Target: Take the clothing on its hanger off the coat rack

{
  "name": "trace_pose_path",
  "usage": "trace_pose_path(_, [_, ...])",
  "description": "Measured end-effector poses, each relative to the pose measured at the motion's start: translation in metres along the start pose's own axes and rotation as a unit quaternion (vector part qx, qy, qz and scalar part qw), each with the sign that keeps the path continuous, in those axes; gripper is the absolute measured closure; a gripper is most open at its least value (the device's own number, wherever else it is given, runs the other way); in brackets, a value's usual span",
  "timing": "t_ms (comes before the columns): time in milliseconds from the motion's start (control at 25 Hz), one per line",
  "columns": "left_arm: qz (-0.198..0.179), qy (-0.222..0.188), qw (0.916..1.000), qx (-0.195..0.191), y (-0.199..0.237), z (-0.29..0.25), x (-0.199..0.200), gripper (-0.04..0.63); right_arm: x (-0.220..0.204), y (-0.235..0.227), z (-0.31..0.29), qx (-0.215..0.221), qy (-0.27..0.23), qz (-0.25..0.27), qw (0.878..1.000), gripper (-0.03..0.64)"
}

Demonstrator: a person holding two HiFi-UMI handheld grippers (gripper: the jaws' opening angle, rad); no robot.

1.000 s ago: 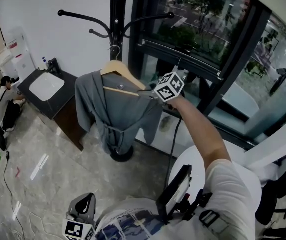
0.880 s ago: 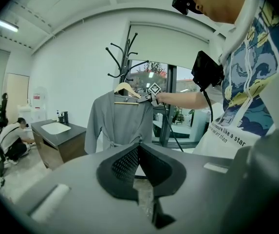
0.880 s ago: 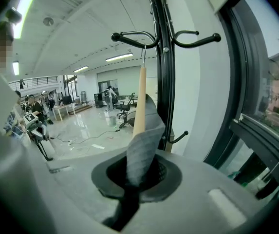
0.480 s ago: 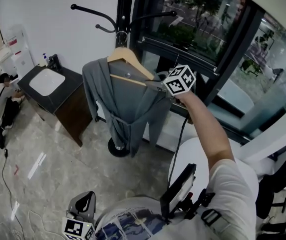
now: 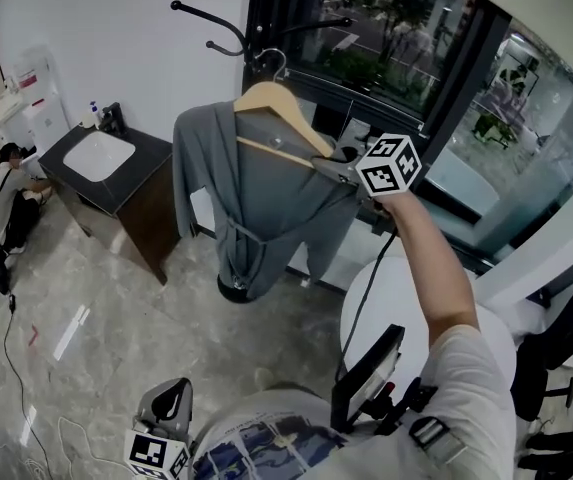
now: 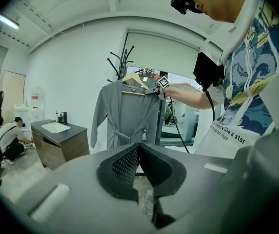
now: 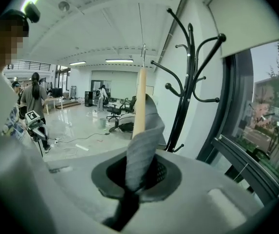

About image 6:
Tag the white water dispenser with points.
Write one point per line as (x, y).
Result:
(37, 101)

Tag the person's right forearm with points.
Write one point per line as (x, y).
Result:
(190, 99)

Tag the black coat stand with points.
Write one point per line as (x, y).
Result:
(123, 62)

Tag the white soap bottle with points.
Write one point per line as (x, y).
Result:
(56, 116)

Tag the white appliance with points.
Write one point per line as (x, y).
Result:
(22, 116)

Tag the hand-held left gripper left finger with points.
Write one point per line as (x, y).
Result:
(85, 194)

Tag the beige door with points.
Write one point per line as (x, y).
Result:
(13, 94)

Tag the white sink basin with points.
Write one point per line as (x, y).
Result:
(55, 127)

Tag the black chest-mounted device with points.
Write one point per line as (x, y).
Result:
(207, 69)

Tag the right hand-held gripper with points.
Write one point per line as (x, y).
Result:
(163, 84)

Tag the person's head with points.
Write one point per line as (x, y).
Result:
(217, 1)

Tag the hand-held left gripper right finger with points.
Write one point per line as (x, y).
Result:
(197, 186)

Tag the grey bathrobe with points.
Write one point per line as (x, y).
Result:
(127, 116)

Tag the ceiling tube light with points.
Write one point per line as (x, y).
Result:
(6, 21)

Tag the person's printed white shirt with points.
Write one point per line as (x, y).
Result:
(251, 82)

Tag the white roller blind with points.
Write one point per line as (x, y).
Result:
(161, 52)

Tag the black faucet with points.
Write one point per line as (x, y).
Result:
(63, 117)

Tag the wooden clothes hanger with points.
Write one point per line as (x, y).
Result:
(134, 78)

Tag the dark wooden vanity cabinet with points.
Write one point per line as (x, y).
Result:
(63, 147)

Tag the black window frame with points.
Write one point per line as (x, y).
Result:
(163, 121)

